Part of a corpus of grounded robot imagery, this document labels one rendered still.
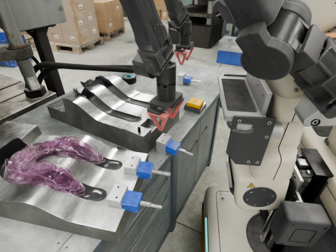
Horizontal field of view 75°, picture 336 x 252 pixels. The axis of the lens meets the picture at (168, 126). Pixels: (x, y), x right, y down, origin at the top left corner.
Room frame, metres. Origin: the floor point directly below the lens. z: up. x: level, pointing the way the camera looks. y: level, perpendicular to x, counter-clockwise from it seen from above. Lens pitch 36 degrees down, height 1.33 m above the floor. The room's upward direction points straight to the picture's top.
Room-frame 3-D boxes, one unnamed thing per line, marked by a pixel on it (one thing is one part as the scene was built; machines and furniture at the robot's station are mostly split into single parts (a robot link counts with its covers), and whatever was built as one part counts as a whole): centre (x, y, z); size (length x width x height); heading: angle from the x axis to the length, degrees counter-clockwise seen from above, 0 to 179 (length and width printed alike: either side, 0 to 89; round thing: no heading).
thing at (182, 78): (1.14, -0.12, 0.83); 0.13 x 0.05 x 0.05; 65
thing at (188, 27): (1.16, -0.08, 1.10); 0.07 x 0.06 x 0.07; 41
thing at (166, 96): (0.58, 0.01, 1.03); 0.10 x 0.07 x 0.07; 151
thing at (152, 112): (0.56, 0.02, 0.96); 0.07 x 0.07 x 0.09; 61
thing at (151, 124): (0.62, 0.07, 0.87); 0.05 x 0.05 x 0.04; 61
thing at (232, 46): (3.74, -1.18, 0.28); 0.61 x 0.41 x 0.15; 64
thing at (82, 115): (0.79, 0.23, 0.87); 0.50 x 0.26 x 0.14; 61
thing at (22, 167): (0.44, 0.33, 0.90); 0.26 x 0.18 x 0.08; 78
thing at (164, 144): (0.57, -0.03, 0.83); 0.13 x 0.05 x 0.05; 62
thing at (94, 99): (0.77, 0.22, 0.92); 0.35 x 0.16 x 0.09; 61
